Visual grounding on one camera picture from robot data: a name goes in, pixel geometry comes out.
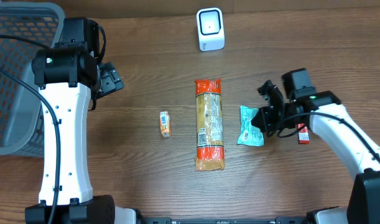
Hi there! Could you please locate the red snack stick package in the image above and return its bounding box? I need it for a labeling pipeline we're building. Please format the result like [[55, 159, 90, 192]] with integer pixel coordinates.
[[297, 123, 310, 144]]

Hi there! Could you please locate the light blue tissue pack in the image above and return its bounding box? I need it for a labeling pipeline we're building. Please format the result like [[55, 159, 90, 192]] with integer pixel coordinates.
[[237, 105, 264, 147]]

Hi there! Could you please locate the red and tan cracker package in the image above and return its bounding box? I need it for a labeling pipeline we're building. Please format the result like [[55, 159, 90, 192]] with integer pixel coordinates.
[[195, 79, 225, 171]]

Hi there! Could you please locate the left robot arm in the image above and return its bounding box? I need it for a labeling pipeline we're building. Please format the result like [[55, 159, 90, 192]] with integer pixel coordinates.
[[25, 17, 139, 223]]

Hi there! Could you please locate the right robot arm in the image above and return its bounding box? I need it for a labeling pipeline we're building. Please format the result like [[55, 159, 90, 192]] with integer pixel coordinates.
[[251, 68, 380, 224]]

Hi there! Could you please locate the white barcode scanner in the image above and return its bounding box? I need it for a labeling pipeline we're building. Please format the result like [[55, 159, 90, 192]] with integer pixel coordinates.
[[196, 7, 225, 52]]

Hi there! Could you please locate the grey plastic shopping basket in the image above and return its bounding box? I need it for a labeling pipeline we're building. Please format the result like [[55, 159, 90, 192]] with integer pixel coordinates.
[[0, 2, 65, 157]]

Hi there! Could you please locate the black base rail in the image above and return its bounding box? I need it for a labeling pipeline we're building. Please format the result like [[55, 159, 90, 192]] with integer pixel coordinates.
[[136, 217, 308, 224]]

